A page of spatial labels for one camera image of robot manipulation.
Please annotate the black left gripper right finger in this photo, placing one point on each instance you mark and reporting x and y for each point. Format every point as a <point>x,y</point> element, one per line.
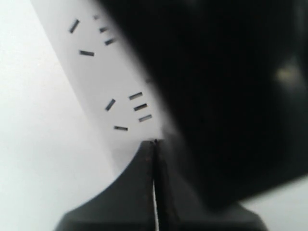
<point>179,208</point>

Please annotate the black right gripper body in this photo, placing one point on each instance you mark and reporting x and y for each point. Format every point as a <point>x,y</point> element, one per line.
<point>233,74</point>

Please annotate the white five-outlet power strip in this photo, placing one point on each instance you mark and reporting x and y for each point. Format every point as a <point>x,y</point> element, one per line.
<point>108,81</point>

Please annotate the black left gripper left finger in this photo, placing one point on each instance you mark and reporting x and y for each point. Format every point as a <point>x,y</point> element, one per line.
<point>125,205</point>

